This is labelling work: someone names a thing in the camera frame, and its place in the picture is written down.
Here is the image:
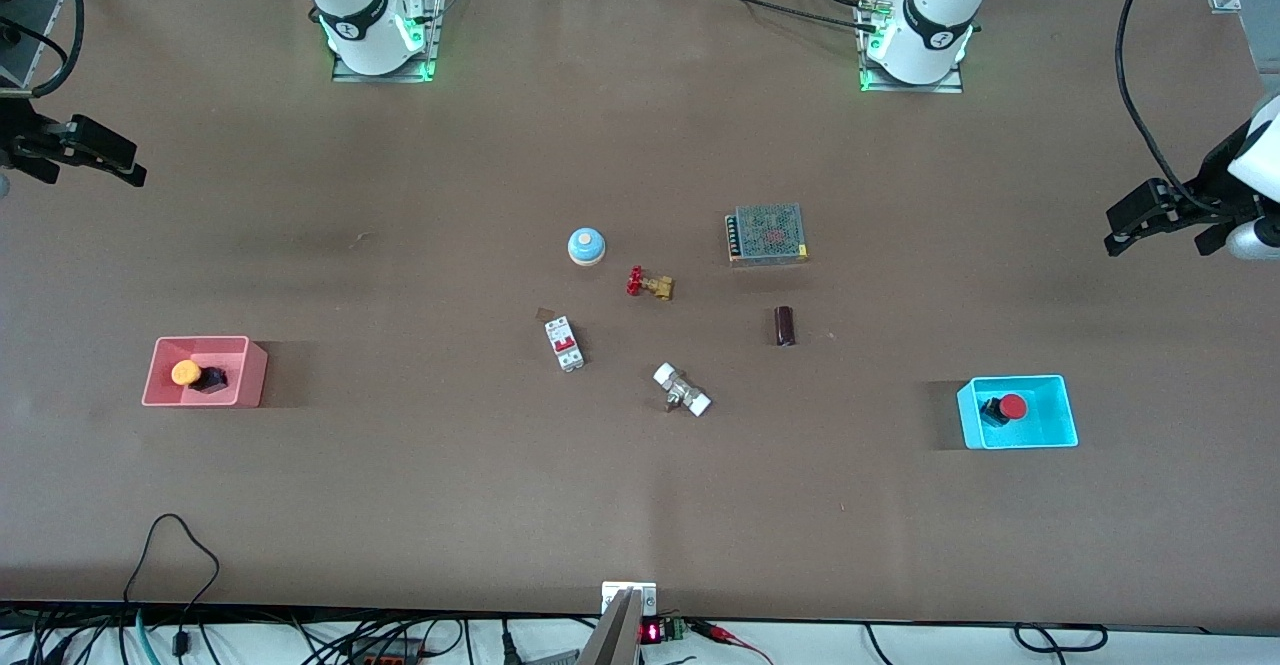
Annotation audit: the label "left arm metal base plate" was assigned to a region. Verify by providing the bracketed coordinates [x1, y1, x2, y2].
[858, 0, 965, 94]

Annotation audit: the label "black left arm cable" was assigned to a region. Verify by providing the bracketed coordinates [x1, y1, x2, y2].
[1116, 0, 1219, 216]

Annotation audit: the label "yellow push button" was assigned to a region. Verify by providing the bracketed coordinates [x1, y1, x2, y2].
[170, 358, 230, 396]

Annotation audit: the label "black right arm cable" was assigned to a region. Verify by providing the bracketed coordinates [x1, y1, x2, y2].
[28, 0, 87, 98]

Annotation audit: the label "white circuit breaker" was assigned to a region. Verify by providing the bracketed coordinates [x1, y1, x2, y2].
[543, 316, 587, 373]

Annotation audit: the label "black looped table cable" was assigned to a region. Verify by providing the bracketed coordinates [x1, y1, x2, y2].
[122, 513, 221, 646]

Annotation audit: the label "black coiled floor cable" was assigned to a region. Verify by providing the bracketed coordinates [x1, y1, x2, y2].
[1013, 623, 1109, 655]

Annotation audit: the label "grey aluminium bar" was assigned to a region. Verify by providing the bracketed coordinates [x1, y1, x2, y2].
[578, 588, 643, 665]

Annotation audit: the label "pink plastic box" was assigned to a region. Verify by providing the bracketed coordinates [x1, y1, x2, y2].
[141, 335, 269, 409]

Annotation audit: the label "brass valve red handle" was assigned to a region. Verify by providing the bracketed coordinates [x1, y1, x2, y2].
[626, 265, 676, 302]

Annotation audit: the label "teal cable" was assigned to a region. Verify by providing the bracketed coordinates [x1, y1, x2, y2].
[133, 608, 163, 665]

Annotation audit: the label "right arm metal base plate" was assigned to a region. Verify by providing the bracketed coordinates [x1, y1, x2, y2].
[332, 0, 447, 83]

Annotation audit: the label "black power strip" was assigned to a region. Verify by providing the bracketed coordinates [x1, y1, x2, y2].
[340, 635, 426, 665]

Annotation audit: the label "cyan plastic box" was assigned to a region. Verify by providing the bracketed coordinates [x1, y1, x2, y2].
[956, 374, 1080, 451]

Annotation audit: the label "white mounting bracket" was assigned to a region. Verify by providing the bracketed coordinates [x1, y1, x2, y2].
[601, 581, 659, 617]

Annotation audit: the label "metal mesh power supply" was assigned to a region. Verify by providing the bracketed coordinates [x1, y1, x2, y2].
[725, 203, 810, 267]

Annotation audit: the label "black cable to arm base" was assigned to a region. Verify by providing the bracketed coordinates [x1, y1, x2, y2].
[680, 0, 883, 32]

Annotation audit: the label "silver valve white ends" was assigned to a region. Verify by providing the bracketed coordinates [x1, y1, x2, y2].
[652, 362, 713, 418]

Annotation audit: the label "grey metal side frame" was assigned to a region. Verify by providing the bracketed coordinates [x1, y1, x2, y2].
[0, 0, 63, 88]

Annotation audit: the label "red clip lead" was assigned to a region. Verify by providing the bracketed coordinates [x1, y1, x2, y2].
[690, 620, 776, 665]

